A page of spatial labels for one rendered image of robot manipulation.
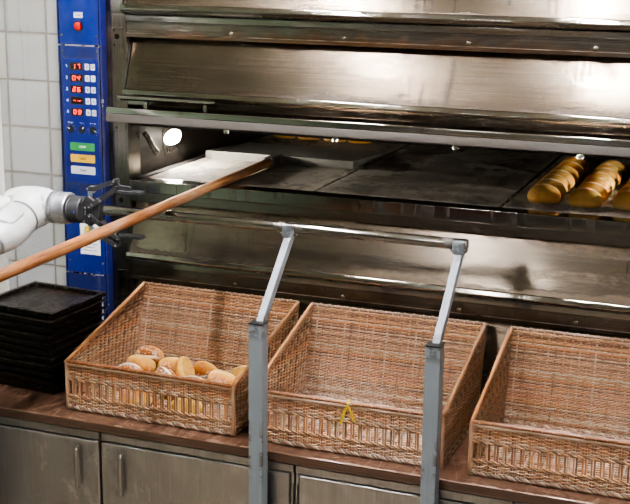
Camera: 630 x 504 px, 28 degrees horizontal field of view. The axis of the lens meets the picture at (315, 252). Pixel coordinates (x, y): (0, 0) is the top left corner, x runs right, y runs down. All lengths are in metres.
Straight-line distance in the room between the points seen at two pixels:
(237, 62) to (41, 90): 0.70
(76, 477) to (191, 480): 0.37
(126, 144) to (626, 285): 1.61
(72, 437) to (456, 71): 1.53
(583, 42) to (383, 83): 0.58
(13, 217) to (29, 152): 0.82
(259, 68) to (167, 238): 0.64
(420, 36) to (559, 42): 0.40
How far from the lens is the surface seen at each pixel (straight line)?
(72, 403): 3.77
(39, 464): 3.84
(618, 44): 3.52
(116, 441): 3.67
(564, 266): 3.64
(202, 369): 3.90
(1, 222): 3.43
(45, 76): 4.17
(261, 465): 3.42
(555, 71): 3.57
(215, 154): 4.43
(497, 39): 3.58
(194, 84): 3.89
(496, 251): 3.68
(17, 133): 4.25
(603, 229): 3.59
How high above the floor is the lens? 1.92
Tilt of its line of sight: 14 degrees down
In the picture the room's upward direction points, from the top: 1 degrees clockwise
